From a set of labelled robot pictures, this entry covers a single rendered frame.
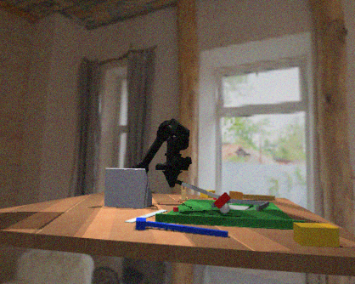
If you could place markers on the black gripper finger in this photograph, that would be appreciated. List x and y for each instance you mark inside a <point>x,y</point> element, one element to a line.
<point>169,177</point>
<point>176,176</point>

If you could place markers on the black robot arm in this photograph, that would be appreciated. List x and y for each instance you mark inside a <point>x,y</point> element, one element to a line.
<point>178,143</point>

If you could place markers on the green putting mat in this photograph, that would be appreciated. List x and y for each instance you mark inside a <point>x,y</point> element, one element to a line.
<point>203,208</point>

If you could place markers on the yellow rectangular block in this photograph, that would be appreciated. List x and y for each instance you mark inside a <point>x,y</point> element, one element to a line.
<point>318,235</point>
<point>206,196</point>

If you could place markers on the white golf ball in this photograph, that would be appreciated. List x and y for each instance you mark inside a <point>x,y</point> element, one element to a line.
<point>225,208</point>

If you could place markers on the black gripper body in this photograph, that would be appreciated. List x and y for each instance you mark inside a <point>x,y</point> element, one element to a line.
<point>168,166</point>

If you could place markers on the wooden mallet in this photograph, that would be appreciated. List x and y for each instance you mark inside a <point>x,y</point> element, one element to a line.
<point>240,196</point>

